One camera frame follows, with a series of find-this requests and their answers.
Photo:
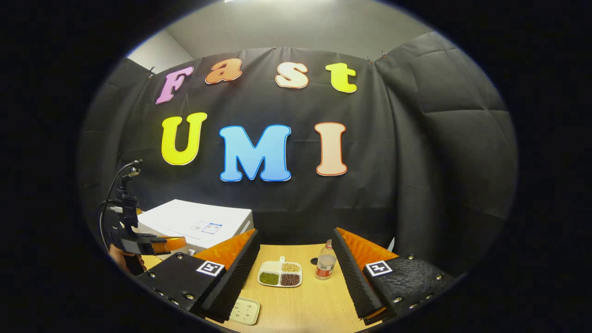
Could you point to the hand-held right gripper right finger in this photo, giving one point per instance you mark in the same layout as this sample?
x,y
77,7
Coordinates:
x,y
356,286

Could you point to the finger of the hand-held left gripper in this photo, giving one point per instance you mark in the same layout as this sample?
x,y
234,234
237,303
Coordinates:
x,y
173,244

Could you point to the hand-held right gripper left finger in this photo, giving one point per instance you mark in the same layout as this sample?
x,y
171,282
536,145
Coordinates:
x,y
229,286

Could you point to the white microwave oven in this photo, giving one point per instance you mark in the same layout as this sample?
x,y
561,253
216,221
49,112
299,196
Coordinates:
x,y
185,215

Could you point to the pale green square plate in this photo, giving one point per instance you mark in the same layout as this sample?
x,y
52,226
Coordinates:
x,y
247,312

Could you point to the clear plastic water bottle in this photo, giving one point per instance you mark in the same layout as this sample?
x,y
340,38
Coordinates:
x,y
326,266

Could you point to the white divided bean dish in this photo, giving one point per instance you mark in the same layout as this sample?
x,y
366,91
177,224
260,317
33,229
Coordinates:
x,y
280,273

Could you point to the black backdrop cloth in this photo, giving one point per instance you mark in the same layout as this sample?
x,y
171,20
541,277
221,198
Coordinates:
x,y
370,162

